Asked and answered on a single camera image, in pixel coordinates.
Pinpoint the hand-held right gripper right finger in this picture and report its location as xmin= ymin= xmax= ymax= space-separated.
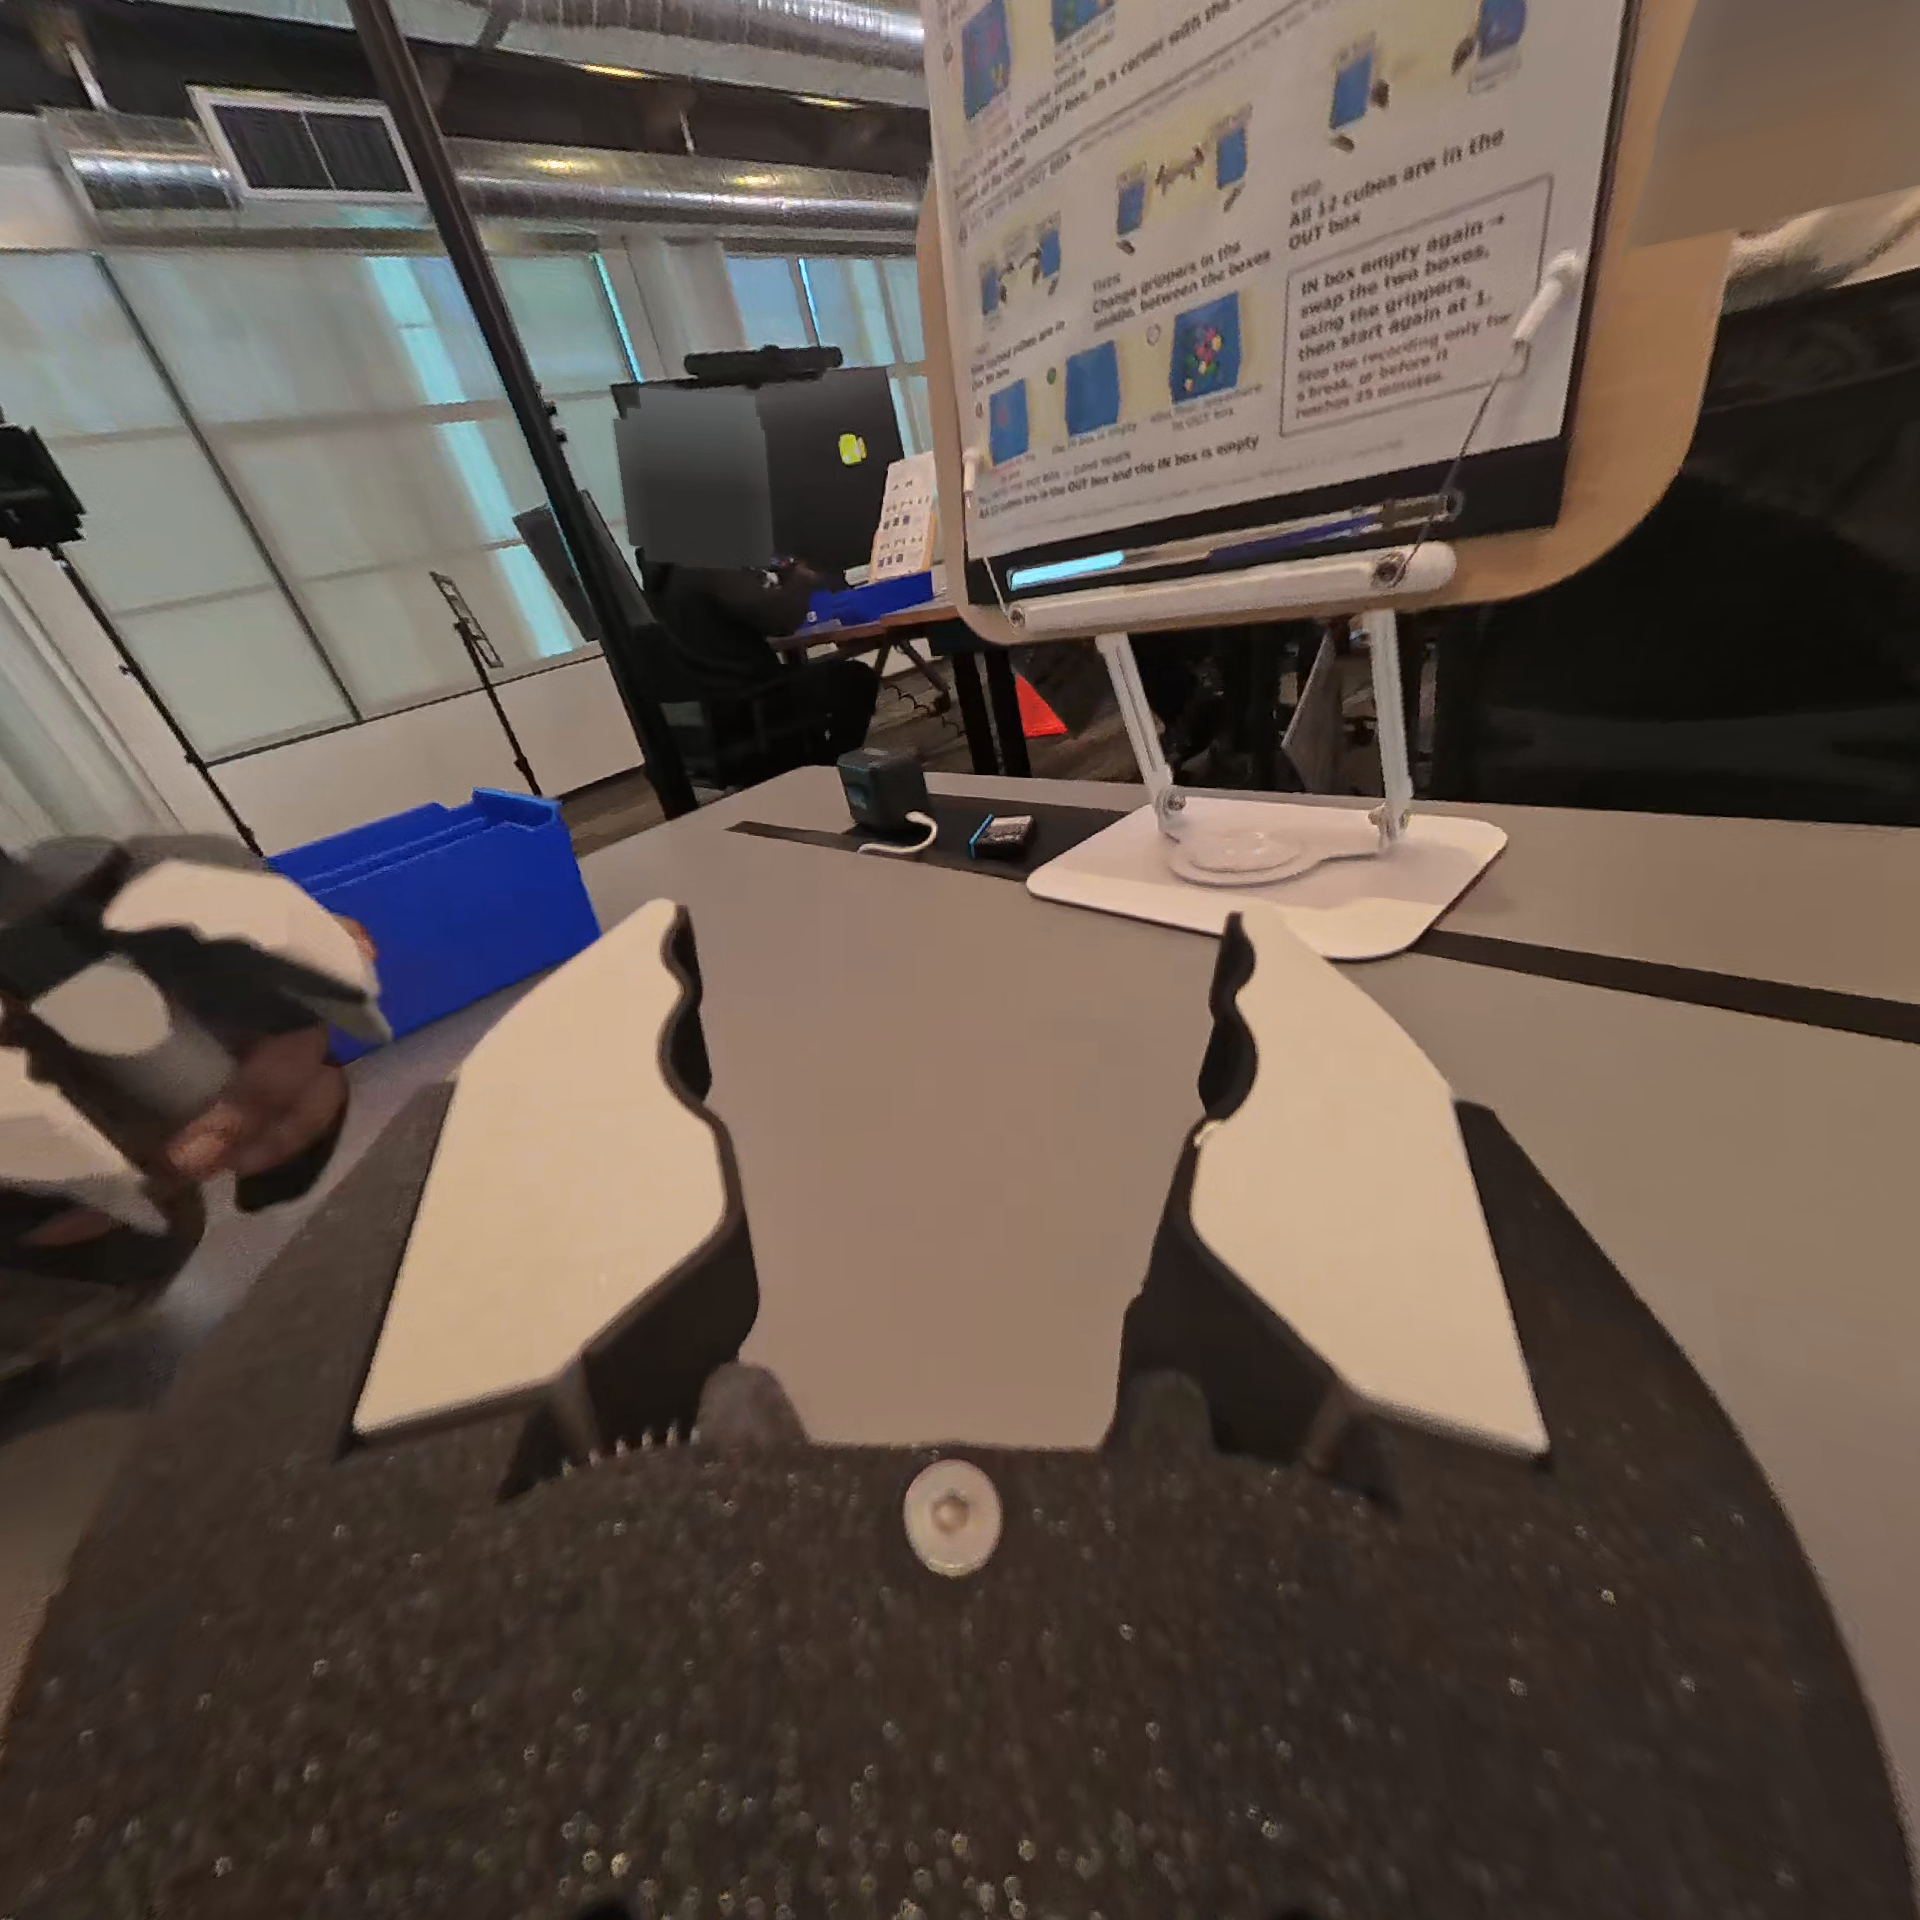
xmin=1122 ymin=908 xmax=1551 ymax=1481

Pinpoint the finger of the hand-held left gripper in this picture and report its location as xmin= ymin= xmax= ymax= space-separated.
xmin=97 ymin=861 xmax=395 ymax=1048
xmin=26 ymin=961 xmax=238 ymax=1126

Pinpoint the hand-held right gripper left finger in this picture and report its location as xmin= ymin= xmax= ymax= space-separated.
xmin=350 ymin=896 xmax=758 ymax=1454

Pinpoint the person's left hand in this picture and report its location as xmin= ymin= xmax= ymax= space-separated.
xmin=165 ymin=1026 xmax=357 ymax=1189

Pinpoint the white tablet stand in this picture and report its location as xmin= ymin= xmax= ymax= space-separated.
xmin=960 ymin=451 xmax=1508 ymax=963

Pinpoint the black ceiling pole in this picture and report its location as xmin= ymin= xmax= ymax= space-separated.
xmin=430 ymin=572 xmax=545 ymax=797

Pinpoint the black thin monitor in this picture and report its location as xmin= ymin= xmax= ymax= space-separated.
xmin=514 ymin=501 xmax=600 ymax=638

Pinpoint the black round device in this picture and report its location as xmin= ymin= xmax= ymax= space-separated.
xmin=835 ymin=747 xmax=929 ymax=832

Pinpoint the black floor lamp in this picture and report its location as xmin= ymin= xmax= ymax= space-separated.
xmin=350 ymin=0 xmax=700 ymax=818

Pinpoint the wooden desk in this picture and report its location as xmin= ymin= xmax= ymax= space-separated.
xmin=770 ymin=600 xmax=1039 ymax=781

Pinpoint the black mesh chair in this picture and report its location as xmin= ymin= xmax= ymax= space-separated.
xmin=1433 ymin=271 xmax=1920 ymax=842

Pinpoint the small instruction sheet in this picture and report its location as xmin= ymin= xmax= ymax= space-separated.
xmin=867 ymin=456 xmax=943 ymax=576

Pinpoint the large black display screen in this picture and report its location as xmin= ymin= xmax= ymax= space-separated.
xmin=610 ymin=363 xmax=904 ymax=572

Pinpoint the wood-framed instruction board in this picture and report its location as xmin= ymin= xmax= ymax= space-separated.
xmin=915 ymin=0 xmax=1727 ymax=646

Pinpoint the white duct vent grille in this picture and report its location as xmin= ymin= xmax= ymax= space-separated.
xmin=187 ymin=87 xmax=430 ymax=203

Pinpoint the silver ventilation duct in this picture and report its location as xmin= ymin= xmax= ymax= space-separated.
xmin=462 ymin=0 xmax=929 ymax=69
xmin=41 ymin=105 xmax=929 ymax=227

